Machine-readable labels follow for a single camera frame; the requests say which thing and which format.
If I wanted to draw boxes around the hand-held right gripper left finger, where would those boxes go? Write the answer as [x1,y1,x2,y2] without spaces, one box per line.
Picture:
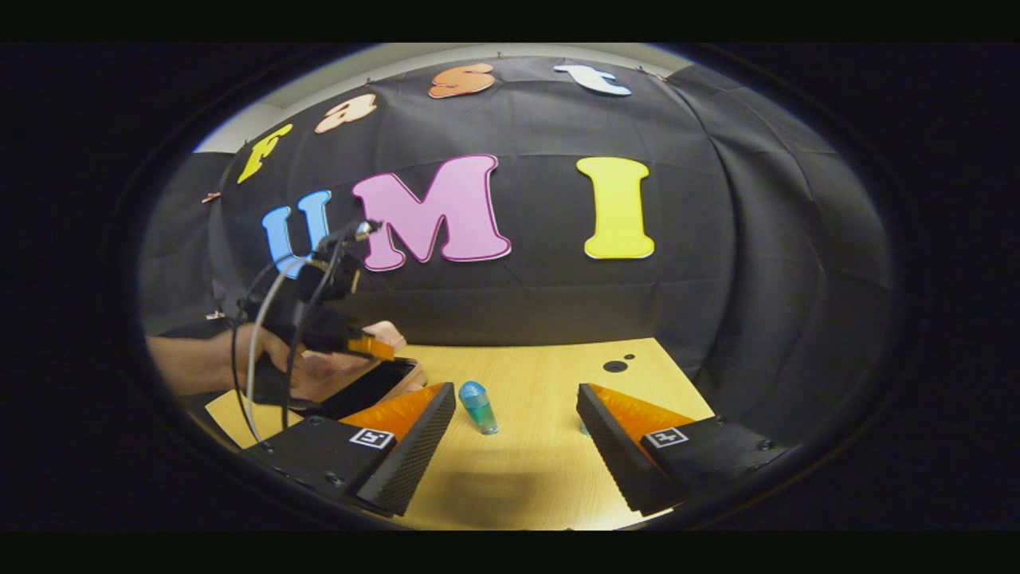
[241,381,457,518]

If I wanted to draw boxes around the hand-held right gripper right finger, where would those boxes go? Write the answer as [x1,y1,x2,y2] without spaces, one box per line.
[575,382,791,516]

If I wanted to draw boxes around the pink suitcase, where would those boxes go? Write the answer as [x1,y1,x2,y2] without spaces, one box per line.
[291,320,427,421]

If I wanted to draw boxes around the blue bottle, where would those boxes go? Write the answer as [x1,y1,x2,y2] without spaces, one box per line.
[458,380,500,436]

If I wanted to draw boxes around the white cable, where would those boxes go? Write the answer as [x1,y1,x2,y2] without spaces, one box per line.
[244,254,320,444]

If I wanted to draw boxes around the black cable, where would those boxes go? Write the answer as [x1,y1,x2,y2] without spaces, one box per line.
[229,259,280,395]

